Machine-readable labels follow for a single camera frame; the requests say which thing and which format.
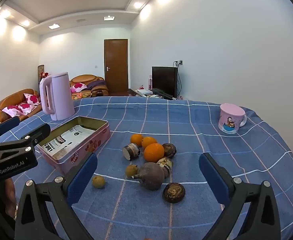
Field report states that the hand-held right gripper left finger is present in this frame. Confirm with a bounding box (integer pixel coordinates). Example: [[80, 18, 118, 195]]
[[14, 152, 98, 240]]

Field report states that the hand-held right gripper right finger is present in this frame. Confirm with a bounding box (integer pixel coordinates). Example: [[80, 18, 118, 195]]
[[199, 152, 280, 240]]

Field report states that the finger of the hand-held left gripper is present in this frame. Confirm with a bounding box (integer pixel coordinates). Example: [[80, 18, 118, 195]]
[[0, 116, 21, 144], [0, 123, 51, 147]]

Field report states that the dark brown water chestnut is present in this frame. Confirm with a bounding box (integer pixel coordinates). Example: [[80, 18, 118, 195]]
[[162, 143, 177, 158], [163, 182, 186, 203]]

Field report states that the pink tin box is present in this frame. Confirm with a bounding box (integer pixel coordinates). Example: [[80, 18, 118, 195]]
[[35, 116, 111, 174]]

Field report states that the dark purple beetroot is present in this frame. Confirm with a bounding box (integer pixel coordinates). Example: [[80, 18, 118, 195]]
[[132, 162, 165, 191]]

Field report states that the large orange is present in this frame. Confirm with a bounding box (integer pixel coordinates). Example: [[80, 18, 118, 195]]
[[143, 143, 165, 163]]

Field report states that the small orange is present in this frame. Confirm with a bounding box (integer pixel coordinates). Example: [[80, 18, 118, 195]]
[[130, 134, 144, 147]]

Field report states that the medium orange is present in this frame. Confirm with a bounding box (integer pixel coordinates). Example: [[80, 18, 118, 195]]
[[141, 137, 158, 149]]

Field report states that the person's left hand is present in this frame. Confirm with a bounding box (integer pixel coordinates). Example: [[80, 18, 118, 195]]
[[5, 178, 17, 213]]

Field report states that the pink flower cushion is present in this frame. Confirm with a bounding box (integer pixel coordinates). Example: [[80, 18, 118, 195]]
[[2, 106, 23, 117], [18, 102, 37, 115], [71, 82, 87, 93], [24, 93, 40, 105]]

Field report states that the white printed packet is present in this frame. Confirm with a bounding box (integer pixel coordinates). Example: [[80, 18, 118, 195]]
[[40, 126, 95, 159]]

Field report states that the pink electric kettle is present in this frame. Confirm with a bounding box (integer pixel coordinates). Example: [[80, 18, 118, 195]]
[[39, 72, 75, 122]]

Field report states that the blue checked tablecloth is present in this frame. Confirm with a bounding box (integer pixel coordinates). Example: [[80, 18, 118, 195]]
[[0, 96, 293, 240]]

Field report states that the pink cartoon mug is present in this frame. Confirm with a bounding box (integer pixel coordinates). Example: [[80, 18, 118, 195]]
[[218, 105, 247, 133]]

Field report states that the low coffee table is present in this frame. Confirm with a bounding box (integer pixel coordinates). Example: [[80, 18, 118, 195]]
[[73, 91, 97, 100]]

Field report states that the pink mug lid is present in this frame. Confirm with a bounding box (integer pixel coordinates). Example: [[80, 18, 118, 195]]
[[220, 103, 246, 117]]

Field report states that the brown leather armchair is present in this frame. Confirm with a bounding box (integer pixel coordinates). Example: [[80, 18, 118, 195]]
[[70, 74, 109, 98]]

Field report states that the purple blanket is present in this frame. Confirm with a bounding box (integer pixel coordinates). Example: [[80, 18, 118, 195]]
[[86, 80, 107, 90]]

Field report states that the brown wooden door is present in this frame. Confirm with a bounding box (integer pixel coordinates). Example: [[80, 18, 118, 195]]
[[104, 39, 129, 93]]

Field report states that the black television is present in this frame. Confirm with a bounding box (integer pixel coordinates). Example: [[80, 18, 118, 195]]
[[152, 66, 179, 98]]

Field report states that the black power cable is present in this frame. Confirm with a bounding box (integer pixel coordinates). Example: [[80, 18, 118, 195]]
[[177, 66, 182, 98]]

